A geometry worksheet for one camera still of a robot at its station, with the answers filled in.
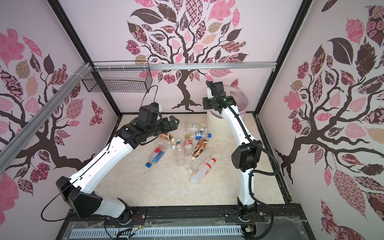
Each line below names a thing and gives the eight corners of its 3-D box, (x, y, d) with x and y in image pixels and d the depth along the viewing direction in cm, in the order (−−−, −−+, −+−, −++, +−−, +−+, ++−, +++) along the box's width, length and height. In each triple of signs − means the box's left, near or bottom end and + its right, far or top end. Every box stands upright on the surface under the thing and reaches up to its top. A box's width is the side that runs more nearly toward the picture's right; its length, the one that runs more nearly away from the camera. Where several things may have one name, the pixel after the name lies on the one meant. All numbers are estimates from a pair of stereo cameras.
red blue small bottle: (146, 166, 93) (144, 163, 89) (159, 149, 101) (158, 145, 97) (152, 170, 91) (150, 166, 87) (165, 151, 100) (164, 148, 96)
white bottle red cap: (189, 180, 87) (188, 177, 83) (209, 158, 96) (210, 154, 93) (196, 186, 84) (196, 184, 81) (216, 163, 94) (217, 160, 90)
